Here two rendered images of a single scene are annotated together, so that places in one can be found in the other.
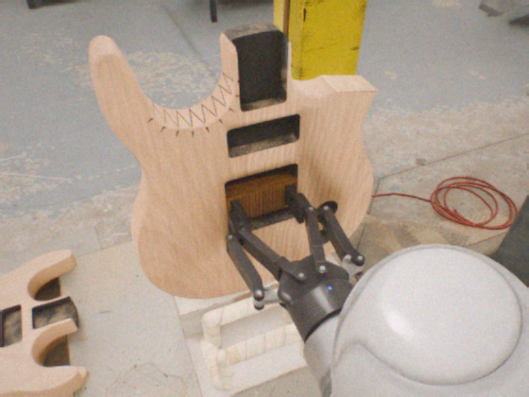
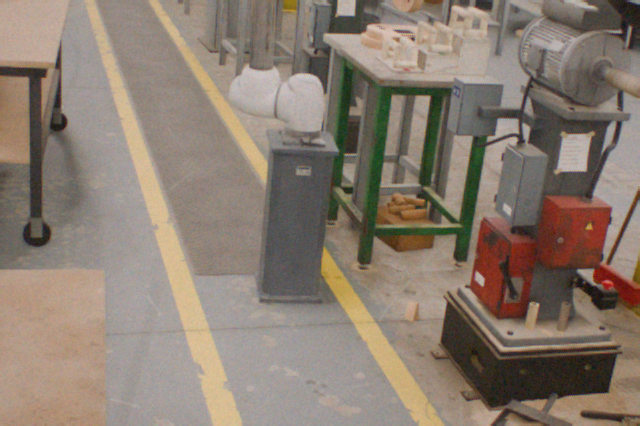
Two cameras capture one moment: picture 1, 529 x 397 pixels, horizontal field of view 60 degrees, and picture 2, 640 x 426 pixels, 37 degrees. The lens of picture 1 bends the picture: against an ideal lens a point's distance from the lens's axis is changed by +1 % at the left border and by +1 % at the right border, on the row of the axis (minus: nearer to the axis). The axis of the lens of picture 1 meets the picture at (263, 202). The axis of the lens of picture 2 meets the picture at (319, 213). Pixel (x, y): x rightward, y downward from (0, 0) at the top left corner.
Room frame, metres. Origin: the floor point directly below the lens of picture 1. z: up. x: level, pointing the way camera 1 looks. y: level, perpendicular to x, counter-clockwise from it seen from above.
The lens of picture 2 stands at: (0.58, -4.47, 1.89)
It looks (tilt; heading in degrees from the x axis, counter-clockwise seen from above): 21 degrees down; 95
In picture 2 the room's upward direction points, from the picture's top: 6 degrees clockwise
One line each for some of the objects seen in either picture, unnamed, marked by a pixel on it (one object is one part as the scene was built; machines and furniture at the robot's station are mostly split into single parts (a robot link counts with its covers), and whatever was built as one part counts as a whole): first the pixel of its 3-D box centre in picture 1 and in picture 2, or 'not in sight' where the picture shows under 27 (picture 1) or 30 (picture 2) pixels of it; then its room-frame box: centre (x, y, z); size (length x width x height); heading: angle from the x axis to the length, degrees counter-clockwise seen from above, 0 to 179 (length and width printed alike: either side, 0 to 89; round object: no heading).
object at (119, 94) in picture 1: (134, 90); not in sight; (0.41, 0.13, 1.55); 0.07 x 0.04 x 0.10; 112
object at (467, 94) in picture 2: not in sight; (487, 119); (0.84, -1.00, 0.99); 0.24 x 0.21 x 0.26; 113
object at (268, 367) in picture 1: (259, 347); (399, 65); (0.47, 0.01, 0.94); 0.27 x 0.15 x 0.01; 113
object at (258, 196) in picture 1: (259, 195); not in sight; (0.45, 0.01, 1.37); 0.10 x 0.03 x 0.05; 112
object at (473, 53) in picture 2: not in sight; (462, 50); (0.75, 0.12, 1.02); 0.27 x 0.15 x 0.17; 113
